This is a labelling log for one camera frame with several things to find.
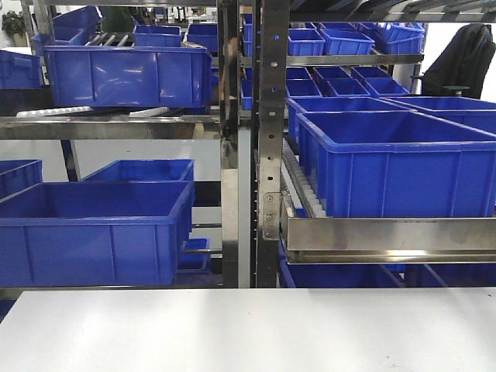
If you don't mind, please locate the blue bin behind lower left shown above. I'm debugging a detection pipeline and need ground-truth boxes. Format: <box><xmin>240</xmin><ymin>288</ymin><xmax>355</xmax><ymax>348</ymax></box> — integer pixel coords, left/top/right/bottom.
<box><xmin>83</xmin><ymin>159</ymin><xmax>195</xmax><ymax>181</ymax></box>

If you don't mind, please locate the blue bin behind right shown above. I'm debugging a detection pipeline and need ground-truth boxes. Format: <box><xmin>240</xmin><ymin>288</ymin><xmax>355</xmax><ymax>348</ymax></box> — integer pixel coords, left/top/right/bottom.
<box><xmin>286</xmin><ymin>96</ymin><xmax>408</xmax><ymax>142</ymax></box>

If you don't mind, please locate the black office chair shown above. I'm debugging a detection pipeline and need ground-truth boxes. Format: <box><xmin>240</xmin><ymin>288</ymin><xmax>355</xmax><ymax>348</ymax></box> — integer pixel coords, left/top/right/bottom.
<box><xmin>420</xmin><ymin>23</ymin><xmax>495</xmax><ymax>99</ymax></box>

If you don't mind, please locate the blue bin upper left shelf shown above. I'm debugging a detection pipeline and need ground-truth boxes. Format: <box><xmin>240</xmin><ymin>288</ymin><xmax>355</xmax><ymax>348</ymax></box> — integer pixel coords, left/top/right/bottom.
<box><xmin>45</xmin><ymin>46</ymin><xmax>212</xmax><ymax>108</ymax></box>

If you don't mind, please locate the large blue bin right shelf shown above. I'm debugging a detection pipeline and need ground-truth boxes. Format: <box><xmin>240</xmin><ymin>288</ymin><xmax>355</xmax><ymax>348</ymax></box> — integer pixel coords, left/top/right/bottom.
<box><xmin>297</xmin><ymin>111</ymin><xmax>495</xmax><ymax>218</ymax></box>

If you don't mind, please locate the large blue bin lower left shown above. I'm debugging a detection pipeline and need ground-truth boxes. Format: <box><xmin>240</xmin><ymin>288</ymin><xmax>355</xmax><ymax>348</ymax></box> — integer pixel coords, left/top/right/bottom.
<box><xmin>1</xmin><ymin>181</ymin><xmax>195</xmax><ymax>288</ymax></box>

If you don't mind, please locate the steel shelf front rail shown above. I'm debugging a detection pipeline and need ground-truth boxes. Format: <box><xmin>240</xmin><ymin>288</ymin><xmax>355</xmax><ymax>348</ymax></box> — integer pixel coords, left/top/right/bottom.
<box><xmin>281</xmin><ymin>217</ymin><xmax>495</xmax><ymax>264</ymax></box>

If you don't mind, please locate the blue bin far left edge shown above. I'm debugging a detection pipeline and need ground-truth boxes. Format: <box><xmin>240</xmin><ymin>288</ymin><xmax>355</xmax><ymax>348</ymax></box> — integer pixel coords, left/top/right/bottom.
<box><xmin>0</xmin><ymin>160</ymin><xmax>43</xmax><ymax>199</ymax></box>

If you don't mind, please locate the steel shelf upright post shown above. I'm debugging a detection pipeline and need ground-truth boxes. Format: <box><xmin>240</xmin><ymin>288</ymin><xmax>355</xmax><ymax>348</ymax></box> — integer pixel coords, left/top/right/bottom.
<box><xmin>255</xmin><ymin>1</ymin><xmax>290</xmax><ymax>288</ymax></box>

